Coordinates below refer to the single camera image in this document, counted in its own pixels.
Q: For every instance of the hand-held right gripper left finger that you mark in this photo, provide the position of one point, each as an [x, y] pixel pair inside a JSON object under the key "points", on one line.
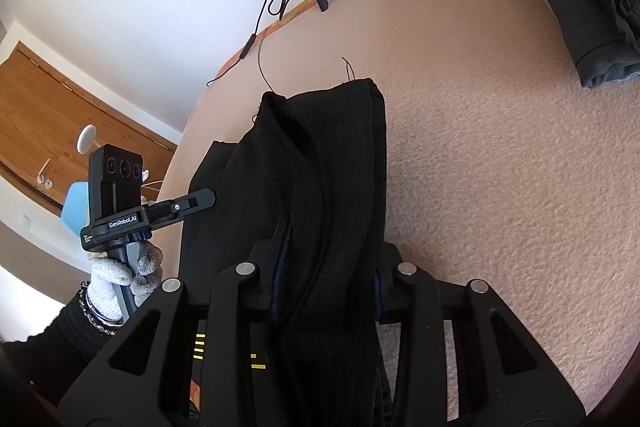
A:
{"points": [[235, 292]]}

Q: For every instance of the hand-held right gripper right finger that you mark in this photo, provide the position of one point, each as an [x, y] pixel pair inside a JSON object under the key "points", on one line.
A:
{"points": [[410, 297]]}

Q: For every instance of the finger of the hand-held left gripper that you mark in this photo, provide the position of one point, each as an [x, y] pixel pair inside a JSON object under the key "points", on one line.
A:
{"points": [[187, 204]]}

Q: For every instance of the black pants with yellow print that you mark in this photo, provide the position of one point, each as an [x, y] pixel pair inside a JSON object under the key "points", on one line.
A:
{"points": [[325, 167]]}

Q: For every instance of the person's left forearm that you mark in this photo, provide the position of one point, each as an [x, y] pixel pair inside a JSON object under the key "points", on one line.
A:
{"points": [[45, 352]]}

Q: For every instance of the person's left hand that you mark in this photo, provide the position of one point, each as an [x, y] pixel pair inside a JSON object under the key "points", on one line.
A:
{"points": [[107, 287]]}

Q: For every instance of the light blue plastic object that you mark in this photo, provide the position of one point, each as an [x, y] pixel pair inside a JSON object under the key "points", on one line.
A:
{"points": [[76, 207]]}

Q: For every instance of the wooden door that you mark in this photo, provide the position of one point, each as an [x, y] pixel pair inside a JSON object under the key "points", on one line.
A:
{"points": [[60, 107]]}

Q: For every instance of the pink bed blanket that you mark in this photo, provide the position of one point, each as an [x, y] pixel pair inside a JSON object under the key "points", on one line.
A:
{"points": [[475, 157]]}

